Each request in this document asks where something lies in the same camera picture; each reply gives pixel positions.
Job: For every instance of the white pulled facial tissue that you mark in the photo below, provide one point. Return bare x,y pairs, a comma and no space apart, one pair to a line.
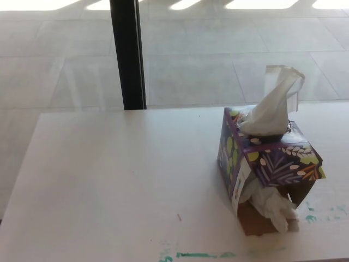
268,109

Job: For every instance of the black window frame post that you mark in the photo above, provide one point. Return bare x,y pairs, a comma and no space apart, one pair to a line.
126,54

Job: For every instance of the crumpled white tissue bunch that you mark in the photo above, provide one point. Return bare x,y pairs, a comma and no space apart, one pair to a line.
272,207

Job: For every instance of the purple leaf-print tissue box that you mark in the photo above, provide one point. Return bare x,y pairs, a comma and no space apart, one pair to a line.
278,163

